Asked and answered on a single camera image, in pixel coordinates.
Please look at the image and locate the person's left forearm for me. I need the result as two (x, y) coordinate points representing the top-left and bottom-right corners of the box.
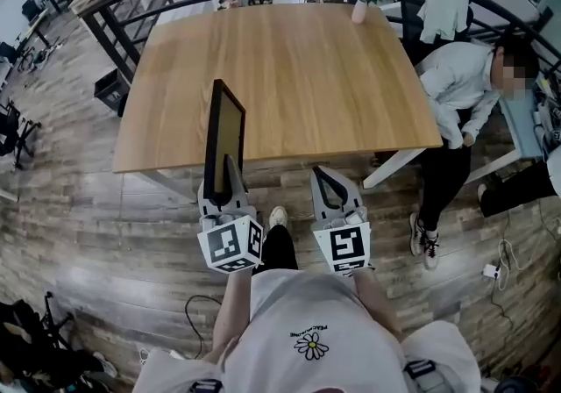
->
(212, 270), (255, 353)

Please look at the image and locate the black metal stand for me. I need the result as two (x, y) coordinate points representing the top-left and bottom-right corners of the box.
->
(0, 99), (43, 171)

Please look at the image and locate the white jacket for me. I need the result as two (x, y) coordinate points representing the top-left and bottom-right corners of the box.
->
(416, 0), (472, 44)

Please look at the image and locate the white cable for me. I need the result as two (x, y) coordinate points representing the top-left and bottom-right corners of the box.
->
(497, 237), (528, 292)

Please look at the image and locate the black office chair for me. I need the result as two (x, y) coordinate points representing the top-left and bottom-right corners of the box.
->
(399, 0), (475, 66)

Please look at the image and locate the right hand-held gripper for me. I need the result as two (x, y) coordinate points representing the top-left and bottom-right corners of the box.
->
(309, 165), (373, 278)

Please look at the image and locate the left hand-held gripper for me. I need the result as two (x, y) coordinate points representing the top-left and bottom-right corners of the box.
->
(196, 154), (265, 275)

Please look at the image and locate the black equipment bag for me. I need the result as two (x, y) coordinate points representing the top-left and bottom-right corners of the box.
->
(0, 292), (119, 393)

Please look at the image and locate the black plastic bin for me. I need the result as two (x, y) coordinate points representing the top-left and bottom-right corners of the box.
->
(94, 68), (131, 118)

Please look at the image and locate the person's right forearm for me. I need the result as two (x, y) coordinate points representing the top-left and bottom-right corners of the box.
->
(352, 268), (404, 342)

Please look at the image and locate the black harness buckle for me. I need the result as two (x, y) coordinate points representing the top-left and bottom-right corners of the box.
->
(188, 377), (223, 393)
(402, 358), (439, 382)

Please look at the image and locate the person's black trouser leg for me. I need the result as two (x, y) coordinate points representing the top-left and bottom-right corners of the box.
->
(252, 224), (299, 275)

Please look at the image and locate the pile of electronic gear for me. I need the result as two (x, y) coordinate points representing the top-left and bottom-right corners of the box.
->
(532, 69), (561, 161)

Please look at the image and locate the black floor cable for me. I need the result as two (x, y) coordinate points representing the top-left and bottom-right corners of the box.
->
(183, 294), (225, 360)

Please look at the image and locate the person's white shoe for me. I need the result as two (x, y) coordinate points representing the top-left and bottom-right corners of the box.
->
(267, 205), (289, 230)

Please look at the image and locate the black framed panel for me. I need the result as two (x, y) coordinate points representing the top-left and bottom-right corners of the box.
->
(203, 78), (246, 204)

